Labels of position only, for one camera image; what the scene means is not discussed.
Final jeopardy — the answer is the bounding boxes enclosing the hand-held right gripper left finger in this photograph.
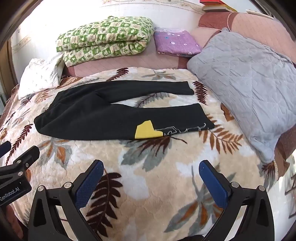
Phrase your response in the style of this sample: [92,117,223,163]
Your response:
[28,159,104,241]

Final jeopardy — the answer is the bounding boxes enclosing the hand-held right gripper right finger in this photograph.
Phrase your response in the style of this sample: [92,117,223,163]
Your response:
[199,160,275,241]

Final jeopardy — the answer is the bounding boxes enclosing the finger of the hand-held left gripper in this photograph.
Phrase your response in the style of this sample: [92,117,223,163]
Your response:
[0,142,11,158]
[0,146,40,183]

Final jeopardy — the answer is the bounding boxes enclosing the black pants with yellow patch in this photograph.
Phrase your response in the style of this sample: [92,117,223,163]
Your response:
[34,80,215,141]

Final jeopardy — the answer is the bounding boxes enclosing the leaf print fleece blanket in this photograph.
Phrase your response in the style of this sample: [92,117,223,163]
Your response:
[0,67,280,241]

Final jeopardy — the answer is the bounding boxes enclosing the wooden door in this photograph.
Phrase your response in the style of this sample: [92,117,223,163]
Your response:
[0,39,19,98]

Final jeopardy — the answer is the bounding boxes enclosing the white printed pillow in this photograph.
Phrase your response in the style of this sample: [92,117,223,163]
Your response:
[18,53,65,100]

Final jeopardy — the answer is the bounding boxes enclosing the grey quilted pillow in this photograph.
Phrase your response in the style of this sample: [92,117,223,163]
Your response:
[187,28,296,164]

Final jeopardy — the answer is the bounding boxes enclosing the pink brown quilted bed sheet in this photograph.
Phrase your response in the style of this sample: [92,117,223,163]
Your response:
[62,10,296,183]

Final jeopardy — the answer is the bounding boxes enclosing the green patterned folded quilt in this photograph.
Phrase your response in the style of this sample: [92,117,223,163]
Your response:
[56,16,154,67]

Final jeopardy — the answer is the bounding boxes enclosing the purple floral pillow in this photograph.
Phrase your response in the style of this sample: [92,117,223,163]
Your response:
[154,27,202,57]

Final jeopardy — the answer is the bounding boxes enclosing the beige book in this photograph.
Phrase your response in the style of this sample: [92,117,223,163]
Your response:
[202,4,238,12]

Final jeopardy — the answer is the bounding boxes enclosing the white paper sheet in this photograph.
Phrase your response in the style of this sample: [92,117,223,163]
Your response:
[245,9,274,19]

